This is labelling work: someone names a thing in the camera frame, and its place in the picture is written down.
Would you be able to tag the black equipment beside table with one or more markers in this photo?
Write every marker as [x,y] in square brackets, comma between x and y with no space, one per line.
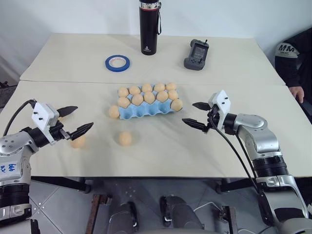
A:
[4,93]

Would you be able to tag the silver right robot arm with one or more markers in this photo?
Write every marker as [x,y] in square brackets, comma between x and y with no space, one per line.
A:
[264,146]

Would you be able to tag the person's bare hand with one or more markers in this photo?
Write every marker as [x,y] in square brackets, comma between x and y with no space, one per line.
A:
[297,92]

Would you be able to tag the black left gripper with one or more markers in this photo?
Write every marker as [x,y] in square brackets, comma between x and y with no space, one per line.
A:
[56,132]

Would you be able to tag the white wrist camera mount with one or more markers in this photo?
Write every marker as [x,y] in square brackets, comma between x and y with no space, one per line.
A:
[42,116]
[223,102]

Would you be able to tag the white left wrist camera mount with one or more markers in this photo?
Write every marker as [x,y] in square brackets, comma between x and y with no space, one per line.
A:
[42,116]

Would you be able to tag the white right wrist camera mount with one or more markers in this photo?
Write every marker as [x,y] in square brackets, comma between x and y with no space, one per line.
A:
[223,102]

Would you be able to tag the black table leg bar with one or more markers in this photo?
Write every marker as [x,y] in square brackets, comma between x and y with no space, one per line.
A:
[236,185]
[61,184]

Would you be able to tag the small black floor bracket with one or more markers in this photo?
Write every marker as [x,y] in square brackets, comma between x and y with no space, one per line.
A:
[35,226]

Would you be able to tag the grey handheld controller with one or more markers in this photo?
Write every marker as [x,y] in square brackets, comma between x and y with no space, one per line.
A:
[196,54]

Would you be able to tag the blue tape roll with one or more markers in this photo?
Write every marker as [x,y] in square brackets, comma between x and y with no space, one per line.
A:
[117,63]

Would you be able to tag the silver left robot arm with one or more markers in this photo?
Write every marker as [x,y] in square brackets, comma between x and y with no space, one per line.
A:
[14,156]

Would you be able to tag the dark rounded grey shape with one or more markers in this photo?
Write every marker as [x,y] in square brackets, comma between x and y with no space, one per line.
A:
[181,214]
[123,218]

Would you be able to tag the blue egg tray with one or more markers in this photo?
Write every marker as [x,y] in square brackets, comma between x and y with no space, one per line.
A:
[148,111]

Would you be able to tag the rusty brown metal bar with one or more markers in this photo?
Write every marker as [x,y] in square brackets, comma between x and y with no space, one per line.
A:
[230,220]
[98,214]

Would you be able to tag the person's black jacket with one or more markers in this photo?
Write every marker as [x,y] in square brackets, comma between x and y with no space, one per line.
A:
[292,56]

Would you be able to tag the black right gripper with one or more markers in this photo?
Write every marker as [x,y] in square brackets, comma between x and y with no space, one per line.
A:
[212,117]

